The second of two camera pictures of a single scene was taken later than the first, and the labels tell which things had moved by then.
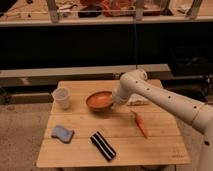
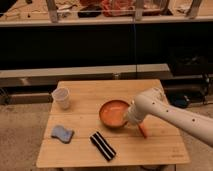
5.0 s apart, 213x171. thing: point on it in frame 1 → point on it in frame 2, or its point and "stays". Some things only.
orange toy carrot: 140,124 stays
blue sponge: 63,134 stays
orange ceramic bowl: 100,101 → 113,113
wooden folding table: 84,128 stays
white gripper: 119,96 → 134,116
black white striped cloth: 104,147 stays
